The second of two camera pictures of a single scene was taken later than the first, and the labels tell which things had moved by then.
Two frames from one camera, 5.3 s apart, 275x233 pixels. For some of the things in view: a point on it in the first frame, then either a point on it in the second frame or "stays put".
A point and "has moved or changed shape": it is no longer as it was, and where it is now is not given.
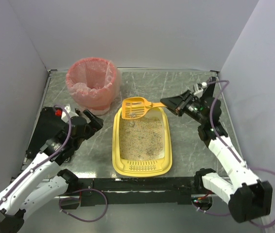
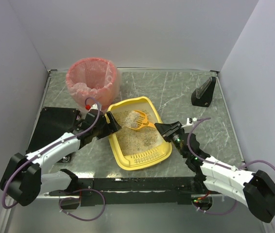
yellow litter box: x=142 y=146 has moved or changed shape
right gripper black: x=181 y=106 → x=172 y=131
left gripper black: x=89 y=124 → x=106 y=124
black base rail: x=123 y=191 stays put
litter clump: x=149 y=152 → x=147 y=141
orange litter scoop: x=137 y=107 → x=142 y=121
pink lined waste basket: x=94 y=83 stays put
